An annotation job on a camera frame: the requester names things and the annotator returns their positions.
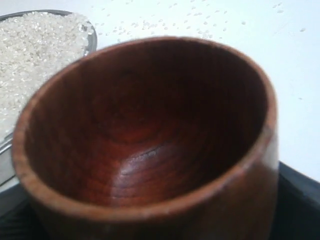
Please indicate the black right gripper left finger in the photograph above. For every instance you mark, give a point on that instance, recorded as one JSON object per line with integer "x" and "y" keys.
{"x": 16, "y": 217}

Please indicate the rice heap in tray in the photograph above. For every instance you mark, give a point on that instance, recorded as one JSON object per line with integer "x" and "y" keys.
{"x": 33, "y": 47}

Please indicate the brown wooden cup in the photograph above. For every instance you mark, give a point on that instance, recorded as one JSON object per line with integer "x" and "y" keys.
{"x": 164, "y": 138}

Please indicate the round metal tray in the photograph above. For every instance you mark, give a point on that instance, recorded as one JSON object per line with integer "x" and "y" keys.
{"x": 7, "y": 173}

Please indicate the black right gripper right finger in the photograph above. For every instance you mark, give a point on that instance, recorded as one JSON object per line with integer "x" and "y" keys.
{"x": 297, "y": 215}

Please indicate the spilled rice grains on table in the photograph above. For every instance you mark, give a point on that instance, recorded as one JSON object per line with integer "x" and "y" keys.
{"x": 219, "y": 20}

